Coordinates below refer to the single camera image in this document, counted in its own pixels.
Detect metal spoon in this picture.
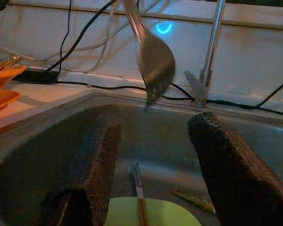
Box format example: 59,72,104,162
123,0,177,113

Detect green plate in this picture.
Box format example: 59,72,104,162
103,196,201,226

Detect green patterned chopstick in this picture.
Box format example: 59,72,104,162
171,187,216,212

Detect black power strip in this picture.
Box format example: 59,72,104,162
13,69,60,85

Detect brown chopstick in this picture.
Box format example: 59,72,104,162
131,163,150,226

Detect orange bowl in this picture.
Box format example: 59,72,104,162
0,63,28,95

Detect silver faucet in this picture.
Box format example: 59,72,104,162
183,0,226,109

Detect stainless steel sink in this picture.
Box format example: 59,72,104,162
0,90,283,226

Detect chopsticks in orange bowl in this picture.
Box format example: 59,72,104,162
0,55,23,74

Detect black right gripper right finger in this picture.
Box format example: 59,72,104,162
187,112,283,226

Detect black counter cable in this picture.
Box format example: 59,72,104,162
57,81,283,118

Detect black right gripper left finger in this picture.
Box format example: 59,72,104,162
83,122,122,226

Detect orange plate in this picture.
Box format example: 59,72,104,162
0,90,21,115

